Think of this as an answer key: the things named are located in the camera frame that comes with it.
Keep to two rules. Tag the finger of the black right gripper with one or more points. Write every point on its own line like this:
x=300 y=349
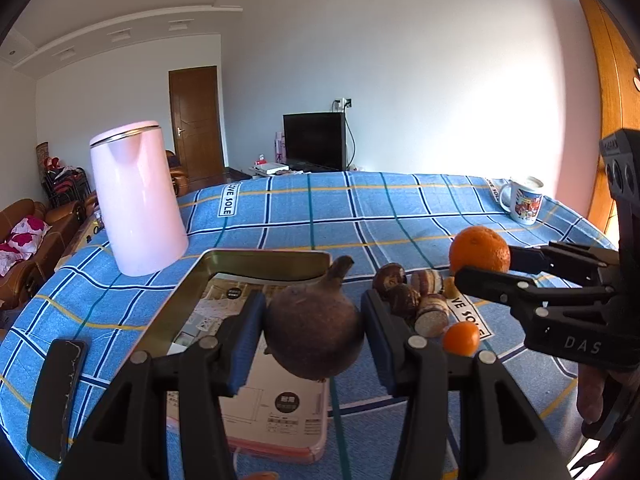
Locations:
x=579 y=264
x=521 y=293

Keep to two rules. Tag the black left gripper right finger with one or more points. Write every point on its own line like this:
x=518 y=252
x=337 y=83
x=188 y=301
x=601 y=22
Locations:
x=470 y=401

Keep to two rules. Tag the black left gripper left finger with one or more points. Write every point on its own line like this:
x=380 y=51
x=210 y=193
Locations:
x=125 y=436

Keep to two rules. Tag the large orange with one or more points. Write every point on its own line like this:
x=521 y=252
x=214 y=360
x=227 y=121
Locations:
x=480 y=247

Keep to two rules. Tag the small orange tangerine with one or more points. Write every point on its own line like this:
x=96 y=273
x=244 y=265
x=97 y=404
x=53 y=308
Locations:
x=461 y=339

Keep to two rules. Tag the cut brown chestnut piece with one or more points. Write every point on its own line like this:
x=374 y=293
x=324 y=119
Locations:
x=426 y=282

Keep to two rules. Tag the purple passion fruit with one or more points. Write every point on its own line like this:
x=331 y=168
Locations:
x=313 y=330

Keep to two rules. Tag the right hand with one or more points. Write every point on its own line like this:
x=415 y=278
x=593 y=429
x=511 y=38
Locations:
x=591 y=382

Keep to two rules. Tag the black smartphone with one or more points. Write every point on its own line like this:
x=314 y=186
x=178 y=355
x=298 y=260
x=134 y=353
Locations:
x=52 y=405

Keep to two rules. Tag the white cartoon mug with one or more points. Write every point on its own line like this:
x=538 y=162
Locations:
x=521 y=199

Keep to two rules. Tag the paper leaflet in tin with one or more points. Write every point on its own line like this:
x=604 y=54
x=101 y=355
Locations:
x=266 y=410

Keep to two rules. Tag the blue plaid tablecloth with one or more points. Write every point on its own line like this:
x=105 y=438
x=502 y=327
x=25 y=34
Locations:
x=302 y=221

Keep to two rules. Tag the pink metal tin box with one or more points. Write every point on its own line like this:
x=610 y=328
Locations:
x=291 y=268

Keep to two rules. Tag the pink electric kettle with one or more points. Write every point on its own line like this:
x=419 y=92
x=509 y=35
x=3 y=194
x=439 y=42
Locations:
x=136 y=198

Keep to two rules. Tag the orange wooden door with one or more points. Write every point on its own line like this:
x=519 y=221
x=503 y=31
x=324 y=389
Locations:
x=618 y=73

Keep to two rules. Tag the pink floral cushion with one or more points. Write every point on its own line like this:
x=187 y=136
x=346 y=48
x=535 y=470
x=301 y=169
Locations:
x=22 y=243

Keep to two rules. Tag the brown leather sofa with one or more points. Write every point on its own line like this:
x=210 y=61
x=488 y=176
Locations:
x=24 y=279

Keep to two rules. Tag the brown leather armchair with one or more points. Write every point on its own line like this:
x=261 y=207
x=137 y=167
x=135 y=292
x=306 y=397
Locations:
x=179 y=176

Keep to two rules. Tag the black television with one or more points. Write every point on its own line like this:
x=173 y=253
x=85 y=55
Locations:
x=315 y=141

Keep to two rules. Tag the brown wooden door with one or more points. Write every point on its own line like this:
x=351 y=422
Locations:
x=195 y=119

